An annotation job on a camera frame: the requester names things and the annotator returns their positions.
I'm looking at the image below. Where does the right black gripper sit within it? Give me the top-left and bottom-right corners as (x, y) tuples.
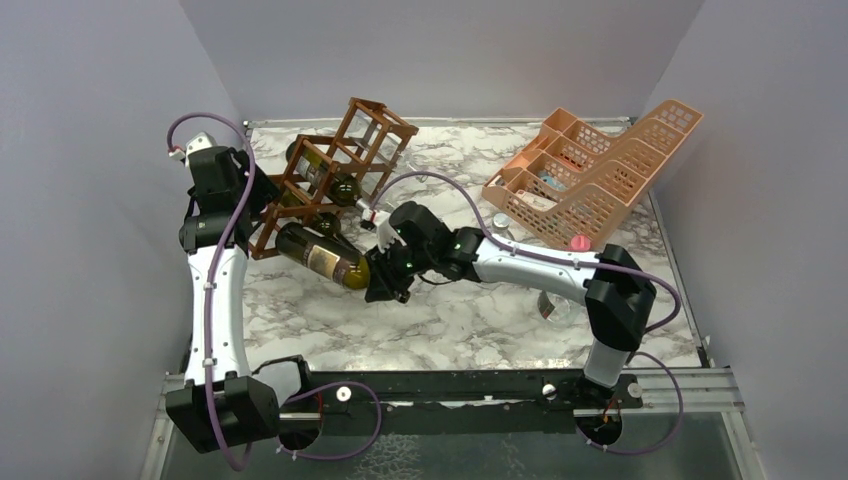
(364, 236), (435, 302)

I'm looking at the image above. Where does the olive wine bottle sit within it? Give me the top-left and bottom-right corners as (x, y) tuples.
(275, 222), (370, 290)

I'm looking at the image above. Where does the green wine bottle cream label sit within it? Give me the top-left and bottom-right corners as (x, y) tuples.
(280, 190), (357, 250)

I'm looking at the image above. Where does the dark green wine bottle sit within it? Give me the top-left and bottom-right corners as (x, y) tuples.
(285, 142), (363, 207)

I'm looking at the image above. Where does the clear bottle silver cap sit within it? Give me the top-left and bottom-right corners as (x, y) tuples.
(347, 109), (419, 167)

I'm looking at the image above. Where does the clear bottle pink cap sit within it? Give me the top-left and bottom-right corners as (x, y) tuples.
(537, 272), (585, 327)

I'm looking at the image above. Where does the clear bottle with label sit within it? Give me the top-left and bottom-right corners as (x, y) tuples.
(491, 212), (512, 232)

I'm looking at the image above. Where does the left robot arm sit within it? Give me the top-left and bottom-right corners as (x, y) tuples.
(166, 146), (315, 453)

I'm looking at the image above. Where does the brown wooden wine rack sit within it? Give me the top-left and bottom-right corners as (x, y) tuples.
(249, 97), (400, 260)

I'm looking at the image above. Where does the peach plastic tiered basket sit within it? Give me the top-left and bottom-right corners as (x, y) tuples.
(481, 99), (703, 250)

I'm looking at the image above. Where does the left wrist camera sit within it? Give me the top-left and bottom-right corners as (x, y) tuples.
(168, 131), (218, 168)

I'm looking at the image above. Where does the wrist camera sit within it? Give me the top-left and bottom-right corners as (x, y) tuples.
(361, 208), (399, 252)
(168, 131), (218, 168)

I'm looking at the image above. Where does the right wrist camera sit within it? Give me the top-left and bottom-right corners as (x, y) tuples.
(361, 208), (399, 252)

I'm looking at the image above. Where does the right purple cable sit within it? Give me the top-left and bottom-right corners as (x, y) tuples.
(370, 170), (685, 458)

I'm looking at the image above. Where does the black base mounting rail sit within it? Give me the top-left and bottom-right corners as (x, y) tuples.
(280, 369), (643, 442)

